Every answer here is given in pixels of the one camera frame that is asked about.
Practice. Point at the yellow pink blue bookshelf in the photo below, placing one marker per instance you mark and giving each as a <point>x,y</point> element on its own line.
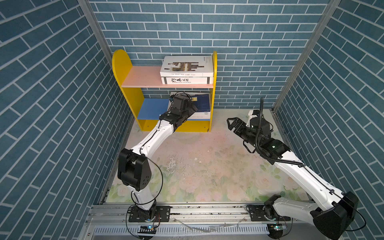
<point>132,79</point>

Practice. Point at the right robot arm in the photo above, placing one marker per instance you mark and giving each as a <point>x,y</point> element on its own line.
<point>332,210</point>

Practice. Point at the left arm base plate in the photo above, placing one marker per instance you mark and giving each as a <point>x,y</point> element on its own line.
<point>155,213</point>

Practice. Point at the white LOEWE book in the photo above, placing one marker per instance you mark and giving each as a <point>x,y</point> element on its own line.
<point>200,114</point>

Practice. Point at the aluminium front rail frame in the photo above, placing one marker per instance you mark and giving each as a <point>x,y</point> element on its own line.
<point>194,221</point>

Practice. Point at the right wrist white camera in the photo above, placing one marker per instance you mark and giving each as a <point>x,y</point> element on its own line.
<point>252,114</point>

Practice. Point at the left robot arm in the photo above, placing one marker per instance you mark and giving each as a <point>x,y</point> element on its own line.
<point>134,168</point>

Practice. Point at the white LOVER book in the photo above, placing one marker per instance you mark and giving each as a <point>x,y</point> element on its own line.
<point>198,119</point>

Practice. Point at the white brown-pattern book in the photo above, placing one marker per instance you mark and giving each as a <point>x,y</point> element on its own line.
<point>187,66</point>

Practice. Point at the navy blue book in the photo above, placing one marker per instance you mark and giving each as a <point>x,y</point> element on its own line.
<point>202,102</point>

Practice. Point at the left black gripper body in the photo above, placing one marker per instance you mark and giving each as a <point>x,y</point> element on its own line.
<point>187,111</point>

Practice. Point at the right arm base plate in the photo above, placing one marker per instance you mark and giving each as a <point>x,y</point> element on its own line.
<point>260,213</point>

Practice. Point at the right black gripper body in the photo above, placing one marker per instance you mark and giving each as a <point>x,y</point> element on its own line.
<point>245,134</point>

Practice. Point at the Heritage Cultural book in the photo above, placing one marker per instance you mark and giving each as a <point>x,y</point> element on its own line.
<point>187,80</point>

